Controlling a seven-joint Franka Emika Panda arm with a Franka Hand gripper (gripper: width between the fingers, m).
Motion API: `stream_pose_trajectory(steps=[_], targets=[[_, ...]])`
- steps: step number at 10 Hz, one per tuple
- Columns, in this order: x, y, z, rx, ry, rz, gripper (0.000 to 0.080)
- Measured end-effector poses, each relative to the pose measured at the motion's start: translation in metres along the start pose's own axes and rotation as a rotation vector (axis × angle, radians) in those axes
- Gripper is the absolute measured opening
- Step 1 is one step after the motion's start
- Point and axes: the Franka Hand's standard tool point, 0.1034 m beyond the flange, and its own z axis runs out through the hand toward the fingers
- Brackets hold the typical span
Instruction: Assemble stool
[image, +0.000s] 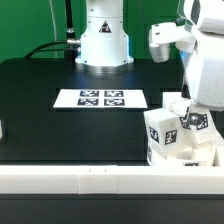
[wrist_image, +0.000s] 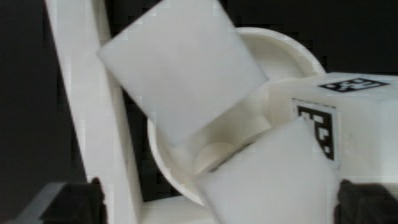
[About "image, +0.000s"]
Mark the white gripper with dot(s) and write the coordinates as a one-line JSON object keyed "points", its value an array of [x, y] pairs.
{"points": [[203, 61]]}

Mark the white round stool seat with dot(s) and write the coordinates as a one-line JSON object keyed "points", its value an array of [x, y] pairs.
{"points": [[181, 154]]}

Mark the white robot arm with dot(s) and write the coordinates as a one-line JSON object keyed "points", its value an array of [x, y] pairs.
{"points": [[105, 45]]}

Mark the white marker sheet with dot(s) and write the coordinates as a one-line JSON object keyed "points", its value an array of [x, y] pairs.
{"points": [[95, 98]]}

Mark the white front fence bar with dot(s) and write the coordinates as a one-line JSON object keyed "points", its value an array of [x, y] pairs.
{"points": [[28, 179]]}

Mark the white block at left edge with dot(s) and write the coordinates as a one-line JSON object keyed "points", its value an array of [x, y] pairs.
{"points": [[1, 134]]}

